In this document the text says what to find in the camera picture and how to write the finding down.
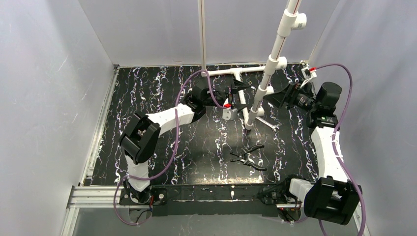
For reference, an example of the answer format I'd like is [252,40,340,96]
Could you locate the silver wrench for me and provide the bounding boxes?
[256,117,279,132]

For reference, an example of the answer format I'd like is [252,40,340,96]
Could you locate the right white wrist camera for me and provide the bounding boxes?
[300,66,317,88]

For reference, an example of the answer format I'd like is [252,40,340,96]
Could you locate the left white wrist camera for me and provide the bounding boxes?
[222,103,237,120]

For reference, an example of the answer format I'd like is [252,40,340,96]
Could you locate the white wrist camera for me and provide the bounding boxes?
[222,103,237,120]
[300,66,317,88]

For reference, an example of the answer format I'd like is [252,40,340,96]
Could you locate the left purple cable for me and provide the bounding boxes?
[113,69,228,227]

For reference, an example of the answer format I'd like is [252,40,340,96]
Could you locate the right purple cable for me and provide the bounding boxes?
[293,63,366,236]

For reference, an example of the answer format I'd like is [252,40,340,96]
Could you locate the black handled pliers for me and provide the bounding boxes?
[230,144,268,172]

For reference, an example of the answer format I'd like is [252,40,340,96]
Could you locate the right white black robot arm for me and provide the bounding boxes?
[259,82,359,225]

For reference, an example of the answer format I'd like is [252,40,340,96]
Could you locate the aluminium rail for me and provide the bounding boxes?
[78,64,120,186]
[62,186,366,236]

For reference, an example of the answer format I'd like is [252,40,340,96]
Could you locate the aluminium left rail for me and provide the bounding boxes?
[78,64,120,186]

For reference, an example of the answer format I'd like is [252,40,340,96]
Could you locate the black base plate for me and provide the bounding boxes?
[116,183,301,217]

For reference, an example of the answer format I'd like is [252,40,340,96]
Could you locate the white PVC pipe frame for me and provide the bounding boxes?
[201,0,307,130]

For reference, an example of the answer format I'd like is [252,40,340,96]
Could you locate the aluminium front rail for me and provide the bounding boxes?
[62,186,366,236]

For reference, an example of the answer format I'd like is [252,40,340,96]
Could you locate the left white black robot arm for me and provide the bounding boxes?
[119,79,250,204]

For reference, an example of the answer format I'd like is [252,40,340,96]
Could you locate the purple cable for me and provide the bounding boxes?
[113,69,228,227]
[293,63,366,236]

